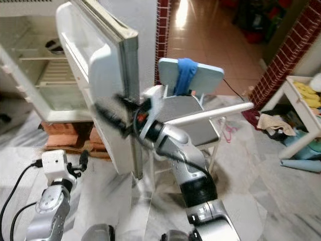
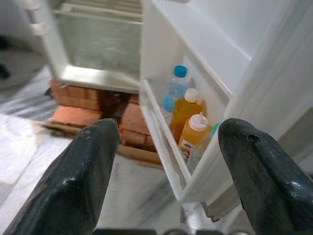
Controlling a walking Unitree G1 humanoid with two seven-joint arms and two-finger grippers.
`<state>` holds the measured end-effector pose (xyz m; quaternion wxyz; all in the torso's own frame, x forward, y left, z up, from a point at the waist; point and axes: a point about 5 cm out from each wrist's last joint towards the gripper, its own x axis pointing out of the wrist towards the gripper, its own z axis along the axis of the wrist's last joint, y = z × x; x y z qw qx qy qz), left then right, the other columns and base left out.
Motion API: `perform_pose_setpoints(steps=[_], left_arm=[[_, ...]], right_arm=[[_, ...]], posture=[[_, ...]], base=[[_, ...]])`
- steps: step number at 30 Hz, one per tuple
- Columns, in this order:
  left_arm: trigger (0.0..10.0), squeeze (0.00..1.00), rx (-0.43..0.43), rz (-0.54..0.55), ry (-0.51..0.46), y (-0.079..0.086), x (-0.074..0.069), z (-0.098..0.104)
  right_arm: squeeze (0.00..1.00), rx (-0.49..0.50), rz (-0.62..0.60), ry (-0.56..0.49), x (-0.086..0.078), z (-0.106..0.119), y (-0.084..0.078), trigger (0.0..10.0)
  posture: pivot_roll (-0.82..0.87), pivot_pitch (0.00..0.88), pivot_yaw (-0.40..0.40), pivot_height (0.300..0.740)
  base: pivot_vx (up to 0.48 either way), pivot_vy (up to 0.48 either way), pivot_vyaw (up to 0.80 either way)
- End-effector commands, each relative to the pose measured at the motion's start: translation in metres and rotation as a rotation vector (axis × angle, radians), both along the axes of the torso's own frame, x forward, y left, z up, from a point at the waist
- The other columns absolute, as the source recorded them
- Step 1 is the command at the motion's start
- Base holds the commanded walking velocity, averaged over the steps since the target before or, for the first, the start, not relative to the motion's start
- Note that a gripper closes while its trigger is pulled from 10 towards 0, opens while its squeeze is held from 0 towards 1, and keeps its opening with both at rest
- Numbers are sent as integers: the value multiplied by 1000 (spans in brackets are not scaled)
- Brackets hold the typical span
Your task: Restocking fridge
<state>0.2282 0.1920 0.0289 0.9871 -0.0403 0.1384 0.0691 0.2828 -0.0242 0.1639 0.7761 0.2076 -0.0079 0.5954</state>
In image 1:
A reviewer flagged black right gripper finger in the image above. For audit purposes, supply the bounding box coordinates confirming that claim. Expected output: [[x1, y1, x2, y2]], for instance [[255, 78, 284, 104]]
[[114, 94, 141, 112], [93, 107, 133, 138]]

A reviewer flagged silver single-door fridge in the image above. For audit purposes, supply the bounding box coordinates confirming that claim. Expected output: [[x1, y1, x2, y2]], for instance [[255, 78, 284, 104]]
[[0, 0, 138, 180]]

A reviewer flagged blue cloth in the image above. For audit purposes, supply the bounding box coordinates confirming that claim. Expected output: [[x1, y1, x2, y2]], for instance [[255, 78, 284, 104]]
[[173, 57, 199, 97]]

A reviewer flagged grey robot left leg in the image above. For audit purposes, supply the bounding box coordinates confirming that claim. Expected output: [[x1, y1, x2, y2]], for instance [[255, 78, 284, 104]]
[[82, 224, 114, 241]]

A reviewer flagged grey robot leg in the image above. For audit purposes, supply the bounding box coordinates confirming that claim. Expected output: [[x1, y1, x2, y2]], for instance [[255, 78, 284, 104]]
[[82, 224, 114, 241], [160, 230, 196, 241]]

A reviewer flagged grey white folding chair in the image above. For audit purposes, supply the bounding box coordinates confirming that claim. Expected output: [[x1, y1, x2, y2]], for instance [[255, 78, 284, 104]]
[[138, 57, 225, 174]]

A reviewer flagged steel bowl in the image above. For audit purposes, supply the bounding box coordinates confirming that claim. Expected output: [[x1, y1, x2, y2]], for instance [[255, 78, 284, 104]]
[[45, 39, 67, 55]]

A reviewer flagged red cloth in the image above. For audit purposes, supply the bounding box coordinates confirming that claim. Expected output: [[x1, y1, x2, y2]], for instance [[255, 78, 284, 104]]
[[242, 108, 261, 130]]

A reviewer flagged grey robot right leg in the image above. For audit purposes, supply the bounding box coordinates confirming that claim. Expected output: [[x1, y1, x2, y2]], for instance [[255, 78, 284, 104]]
[[160, 230, 196, 241]]

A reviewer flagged beige cloth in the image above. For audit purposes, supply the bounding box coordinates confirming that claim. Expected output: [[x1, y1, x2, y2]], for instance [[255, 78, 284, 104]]
[[257, 113, 296, 136]]

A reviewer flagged red plastic basin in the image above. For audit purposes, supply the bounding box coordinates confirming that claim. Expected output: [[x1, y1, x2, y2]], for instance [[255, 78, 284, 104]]
[[243, 30, 265, 45]]

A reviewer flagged white shelf rack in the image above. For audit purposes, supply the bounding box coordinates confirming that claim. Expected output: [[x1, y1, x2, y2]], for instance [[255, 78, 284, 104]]
[[278, 75, 321, 160]]

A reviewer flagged yellow cloth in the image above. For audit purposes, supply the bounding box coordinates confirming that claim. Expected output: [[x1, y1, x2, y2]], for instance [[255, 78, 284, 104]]
[[293, 81, 321, 108]]

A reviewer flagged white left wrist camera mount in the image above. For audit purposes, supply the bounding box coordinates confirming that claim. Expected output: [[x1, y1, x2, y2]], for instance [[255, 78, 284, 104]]
[[41, 150, 69, 183]]

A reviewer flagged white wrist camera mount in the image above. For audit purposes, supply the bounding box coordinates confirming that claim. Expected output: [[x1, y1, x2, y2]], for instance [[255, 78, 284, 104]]
[[41, 150, 69, 183], [139, 84, 166, 142]]

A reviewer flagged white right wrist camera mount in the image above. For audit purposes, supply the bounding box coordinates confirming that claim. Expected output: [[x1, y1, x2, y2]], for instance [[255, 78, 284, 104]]
[[139, 84, 166, 142]]

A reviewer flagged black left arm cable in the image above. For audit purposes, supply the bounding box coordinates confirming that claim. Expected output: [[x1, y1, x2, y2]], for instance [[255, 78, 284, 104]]
[[0, 160, 43, 241]]

